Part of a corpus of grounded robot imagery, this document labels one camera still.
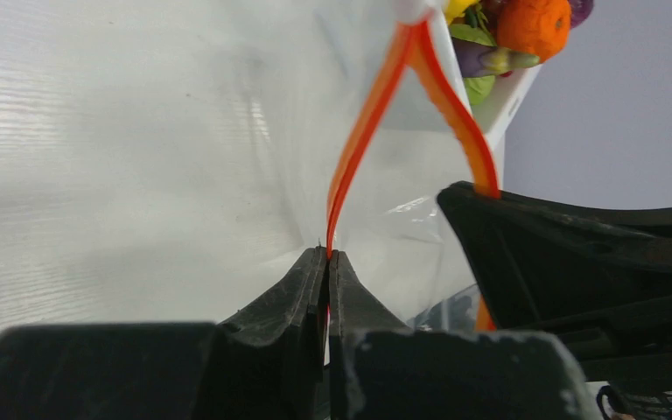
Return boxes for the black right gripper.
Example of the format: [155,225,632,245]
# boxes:
[437,181,672,419]

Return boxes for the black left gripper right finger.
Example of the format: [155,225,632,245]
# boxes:
[328,251,599,419]

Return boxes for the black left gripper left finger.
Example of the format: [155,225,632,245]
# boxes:
[0,247,328,419]

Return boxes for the clear zip bag orange zipper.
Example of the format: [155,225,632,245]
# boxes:
[206,1,475,324]

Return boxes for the purple eggplant toy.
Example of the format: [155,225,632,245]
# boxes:
[451,38,540,78]

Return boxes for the orange fruit toy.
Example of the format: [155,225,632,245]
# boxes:
[495,0,572,64]

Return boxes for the white plastic food bin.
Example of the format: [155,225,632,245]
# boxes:
[394,0,543,193]

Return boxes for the yellow bell pepper toy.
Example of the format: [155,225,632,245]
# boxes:
[443,0,480,25]

